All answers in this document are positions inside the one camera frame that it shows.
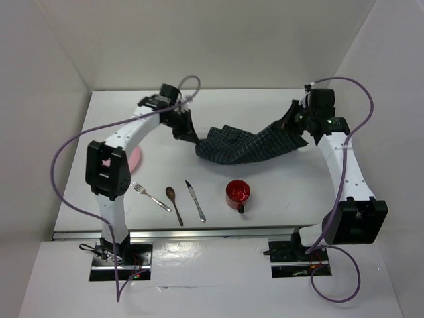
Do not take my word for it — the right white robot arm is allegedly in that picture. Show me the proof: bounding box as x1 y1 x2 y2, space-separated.
283 85 388 260

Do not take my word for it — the aluminium rail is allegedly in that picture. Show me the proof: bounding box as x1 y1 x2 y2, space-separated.
52 226 296 241
343 197 363 233

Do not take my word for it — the silver metal fork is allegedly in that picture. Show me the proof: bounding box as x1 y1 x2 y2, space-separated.
131 181 172 212

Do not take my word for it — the silver metal knife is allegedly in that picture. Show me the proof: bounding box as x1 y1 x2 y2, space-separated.
185 180 206 223

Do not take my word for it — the red ceramic mug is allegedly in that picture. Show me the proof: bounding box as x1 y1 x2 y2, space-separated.
225 180 251 214

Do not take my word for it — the right side aluminium rail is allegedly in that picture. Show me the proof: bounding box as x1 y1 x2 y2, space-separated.
343 197 363 233

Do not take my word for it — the front aluminium rail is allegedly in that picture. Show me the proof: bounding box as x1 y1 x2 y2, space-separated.
52 226 296 241

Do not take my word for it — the pink plastic plate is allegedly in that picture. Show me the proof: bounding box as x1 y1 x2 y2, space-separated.
127 146 142 173

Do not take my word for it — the brown wooden spoon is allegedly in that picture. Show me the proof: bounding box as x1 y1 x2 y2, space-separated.
166 187 184 227

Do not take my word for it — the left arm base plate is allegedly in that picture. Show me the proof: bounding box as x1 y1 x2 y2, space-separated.
79 243 153 282

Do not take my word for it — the dark checkered cloth placemat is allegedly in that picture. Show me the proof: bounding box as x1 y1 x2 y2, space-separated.
195 121 308 165

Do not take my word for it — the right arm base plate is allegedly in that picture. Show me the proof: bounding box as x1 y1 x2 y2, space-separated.
263 241 332 278

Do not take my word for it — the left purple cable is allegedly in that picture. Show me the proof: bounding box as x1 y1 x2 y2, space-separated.
50 75 201 303

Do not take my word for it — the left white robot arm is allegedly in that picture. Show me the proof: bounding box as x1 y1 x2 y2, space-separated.
85 84 196 264

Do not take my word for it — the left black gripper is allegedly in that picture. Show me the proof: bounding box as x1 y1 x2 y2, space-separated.
161 108 198 144

